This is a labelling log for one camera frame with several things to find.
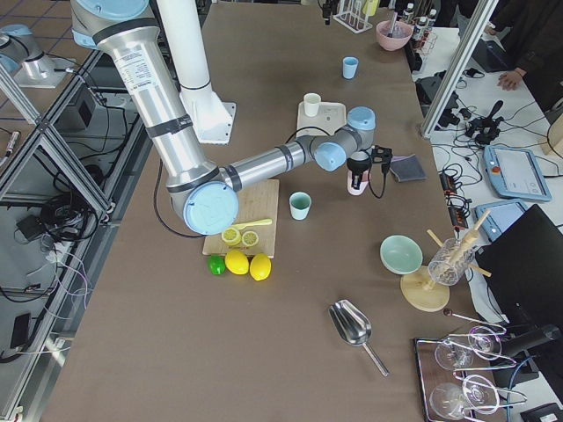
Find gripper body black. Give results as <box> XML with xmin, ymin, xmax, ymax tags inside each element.
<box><xmin>347</xmin><ymin>145</ymin><xmax>392</xmax><ymax>175</ymax></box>
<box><xmin>319</xmin><ymin>0</ymin><xmax>339</xmax><ymax>25</ymax></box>

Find pink cup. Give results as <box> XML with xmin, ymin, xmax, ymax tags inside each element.
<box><xmin>347</xmin><ymin>171</ymin><xmax>370</xmax><ymax>196</ymax></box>

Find light blue cup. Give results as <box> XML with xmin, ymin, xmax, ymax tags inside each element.
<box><xmin>342</xmin><ymin>56</ymin><xmax>359</xmax><ymax>80</ymax></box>

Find cream white cup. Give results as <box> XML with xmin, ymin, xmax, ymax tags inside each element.
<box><xmin>303</xmin><ymin>92</ymin><xmax>321</xmax><ymax>117</ymax></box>

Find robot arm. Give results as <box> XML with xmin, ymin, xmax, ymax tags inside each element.
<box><xmin>71</xmin><ymin>1</ymin><xmax>377</xmax><ymax>236</ymax></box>

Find white tray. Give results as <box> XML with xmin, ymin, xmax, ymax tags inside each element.
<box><xmin>296</xmin><ymin>101</ymin><xmax>347</xmax><ymax>136</ymax></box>

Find wine glass rack tray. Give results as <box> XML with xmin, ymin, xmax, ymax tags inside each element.
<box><xmin>413</xmin><ymin>324</ymin><xmax>527</xmax><ymax>421</ymax></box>

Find grey folded cloth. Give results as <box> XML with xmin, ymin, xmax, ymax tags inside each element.
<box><xmin>391</xmin><ymin>154</ymin><xmax>427</xmax><ymax>183</ymax></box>

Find mint green cup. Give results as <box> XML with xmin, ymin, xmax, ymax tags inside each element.
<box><xmin>289</xmin><ymin>192</ymin><xmax>311</xmax><ymax>221</ymax></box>

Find steel tube in bowl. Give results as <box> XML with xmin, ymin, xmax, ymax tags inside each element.
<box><xmin>387</xmin><ymin>11</ymin><xmax>398</xmax><ymax>38</ymax></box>

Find pink bowl with ice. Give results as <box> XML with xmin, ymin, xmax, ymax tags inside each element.
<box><xmin>376</xmin><ymin>20</ymin><xmax>413</xmax><ymax>51</ymax></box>

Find mint green bowl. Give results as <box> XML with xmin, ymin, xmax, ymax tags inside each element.
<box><xmin>380</xmin><ymin>235</ymin><xmax>423</xmax><ymax>275</ymax></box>

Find bamboo cutting board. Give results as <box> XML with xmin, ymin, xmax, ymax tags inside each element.
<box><xmin>202</xmin><ymin>179</ymin><xmax>279</xmax><ymax>258</ymax></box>

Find yellow plastic knife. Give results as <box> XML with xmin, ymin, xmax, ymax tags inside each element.
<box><xmin>231</xmin><ymin>218</ymin><xmax>273</xmax><ymax>230</ymax></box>

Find clear glass on stand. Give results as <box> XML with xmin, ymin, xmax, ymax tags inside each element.
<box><xmin>428</xmin><ymin>238</ymin><xmax>475</xmax><ymax>286</ymax></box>

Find yellow lemon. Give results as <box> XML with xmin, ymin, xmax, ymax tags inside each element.
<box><xmin>224</xmin><ymin>250</ymin><xmax>250</xmax><ymax>275</ymax></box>
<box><xmin>250</xmin><ymin>253</ymin><xmax>272</xmax><ymax>281</ymax></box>

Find wooden cup tree stand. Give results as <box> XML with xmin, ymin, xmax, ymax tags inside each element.
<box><xmin>400</xmin><ymin>209</ymin><xmax>492</xmax><ymax>312</ymax></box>

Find blue teach pendant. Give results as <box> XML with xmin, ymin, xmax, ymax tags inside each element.
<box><xmin>474</xmin><ymin>199</ymin><xmax>529</xmax><ymax>242</ymax></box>
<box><xmin>483</xmin><ymin>145</ymin><xmax>552</xmax><ymax>202</ymax></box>

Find lemon half slice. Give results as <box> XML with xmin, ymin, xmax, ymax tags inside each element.
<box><xmin>221</xmin><ymin>227</ymin><xmax>242</xmax><ymax>246</ymax></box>

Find steel scoop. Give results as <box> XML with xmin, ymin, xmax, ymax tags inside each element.
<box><xmin>329</xmin><ymin>299</ymin><xmax>390</xmax><ymax>376</ymax></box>

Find green lime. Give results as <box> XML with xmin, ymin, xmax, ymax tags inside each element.
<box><xmin>207</xmin><ymin>255</ymin><xmax>226</xmax><ymax>275</ymax></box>

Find seated person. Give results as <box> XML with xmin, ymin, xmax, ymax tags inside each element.
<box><xmin>488</xmin><ymin>0</ymin><xmax>562</xmax><ymax>112</ymax></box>

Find white wire cup rack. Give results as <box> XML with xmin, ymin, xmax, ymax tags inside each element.
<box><xmin>333</xmin><ymin>0</ymin><xmax>379</xmax><ymax>33</ymax></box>

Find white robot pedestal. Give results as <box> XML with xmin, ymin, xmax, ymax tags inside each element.
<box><xmin>157</xmin><ymin>0</ymin><xmax>236</xmax><ymax>145</ymax></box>

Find aluminium frame post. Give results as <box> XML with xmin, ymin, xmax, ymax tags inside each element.
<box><xmin>420</xmin><ymin>0</ymin><xmax>498</xmax><ymax>140</ymax></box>

